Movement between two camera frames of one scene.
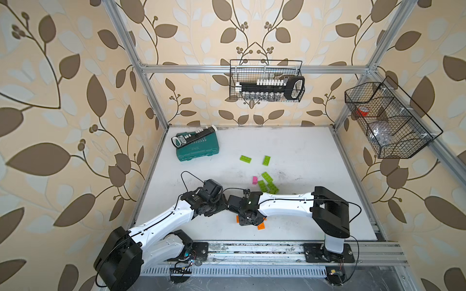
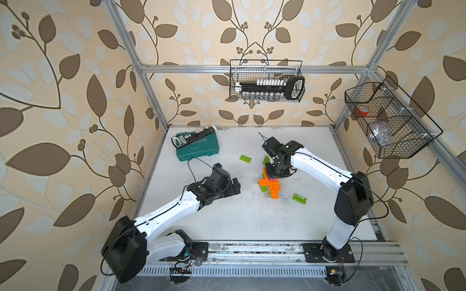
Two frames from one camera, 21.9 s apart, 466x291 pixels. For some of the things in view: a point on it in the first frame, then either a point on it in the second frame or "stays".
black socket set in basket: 272,90 stays
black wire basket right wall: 396,127 stays
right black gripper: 243,222 -> 285,173
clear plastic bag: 381,133 stays
